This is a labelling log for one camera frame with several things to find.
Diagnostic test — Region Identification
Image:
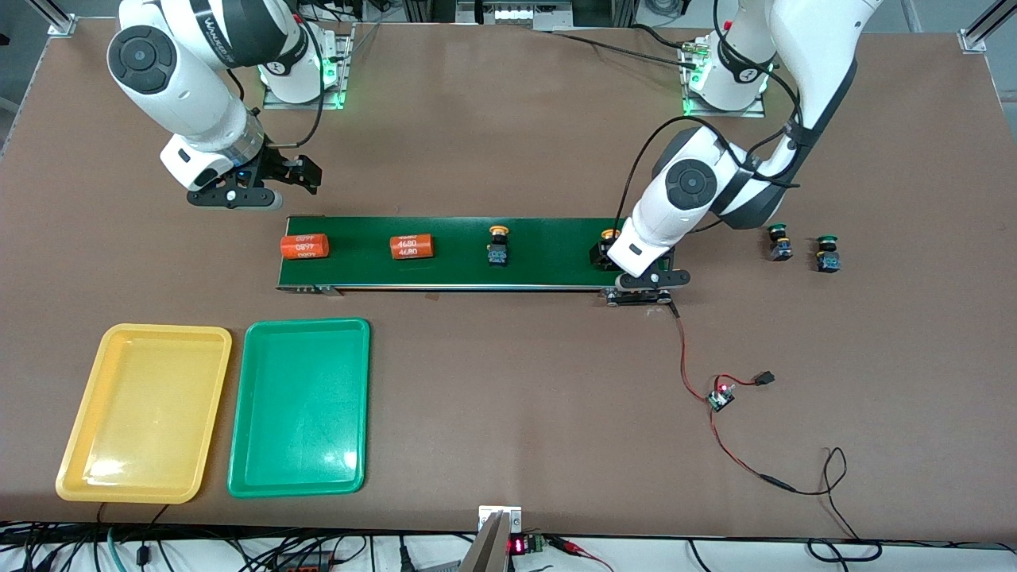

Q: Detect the orange cylinder printed 4680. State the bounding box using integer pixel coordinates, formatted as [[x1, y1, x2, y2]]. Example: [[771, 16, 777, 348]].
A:
[[279, 233, 331, 261], [389, 233, 435, 261]]

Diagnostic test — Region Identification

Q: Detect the green conveyor belt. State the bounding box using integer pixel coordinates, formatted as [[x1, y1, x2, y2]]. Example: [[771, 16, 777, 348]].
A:
[[276, 214, 678, 307]]

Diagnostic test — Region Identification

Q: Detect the green plastic tray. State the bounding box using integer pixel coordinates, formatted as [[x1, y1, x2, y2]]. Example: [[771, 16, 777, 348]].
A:
[[227, 317, 372, 499]]

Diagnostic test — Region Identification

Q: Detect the yellow plastic tray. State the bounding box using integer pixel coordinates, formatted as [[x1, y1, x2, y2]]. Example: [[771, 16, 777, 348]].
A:
[[55, 323, 233, 504]]

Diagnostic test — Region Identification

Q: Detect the red probe lead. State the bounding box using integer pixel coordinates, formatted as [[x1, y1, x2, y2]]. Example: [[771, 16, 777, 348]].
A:
[[548, 536, 614, 572]]

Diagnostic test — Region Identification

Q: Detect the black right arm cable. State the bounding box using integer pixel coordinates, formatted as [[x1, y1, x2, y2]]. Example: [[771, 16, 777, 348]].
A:
[[226, 16, 327, 148]]

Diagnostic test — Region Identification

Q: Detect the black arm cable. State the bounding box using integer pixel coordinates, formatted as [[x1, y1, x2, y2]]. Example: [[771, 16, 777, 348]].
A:
[[226, 16, 327, 148], [616, 0, 803, 239]]

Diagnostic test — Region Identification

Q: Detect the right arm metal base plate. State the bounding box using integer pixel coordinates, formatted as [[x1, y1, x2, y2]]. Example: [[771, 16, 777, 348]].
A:
[[262, 24, 355, 110]]

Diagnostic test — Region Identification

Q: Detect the red black conveyor wire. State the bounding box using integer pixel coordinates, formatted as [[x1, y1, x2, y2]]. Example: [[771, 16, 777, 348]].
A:
[[671, 306, 713, 400]]

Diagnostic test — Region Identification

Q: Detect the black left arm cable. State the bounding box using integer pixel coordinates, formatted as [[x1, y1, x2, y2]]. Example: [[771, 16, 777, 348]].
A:
[[616, 0, 803, 239]]

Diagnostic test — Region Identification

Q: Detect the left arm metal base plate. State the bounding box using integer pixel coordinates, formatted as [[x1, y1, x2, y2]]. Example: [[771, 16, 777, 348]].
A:
[[682, 40, 768, 118]]

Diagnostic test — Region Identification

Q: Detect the black base cable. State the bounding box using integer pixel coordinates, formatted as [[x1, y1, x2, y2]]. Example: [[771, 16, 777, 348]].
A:
[[548, 22, 700, 68]]

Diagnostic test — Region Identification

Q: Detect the aluminium frame profile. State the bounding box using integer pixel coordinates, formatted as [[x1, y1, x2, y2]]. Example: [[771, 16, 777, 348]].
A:
[[960, 0, 1017, 55], [32, 0, 78, 37]]

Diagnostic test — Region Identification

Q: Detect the silver camera bracket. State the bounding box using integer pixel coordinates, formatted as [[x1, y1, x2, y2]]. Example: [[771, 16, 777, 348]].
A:
[[459, 505, 524, 572]]

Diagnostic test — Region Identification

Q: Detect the long red black supply wire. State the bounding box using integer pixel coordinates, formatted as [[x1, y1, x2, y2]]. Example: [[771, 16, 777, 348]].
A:
[[710, 409, 863, 541]]

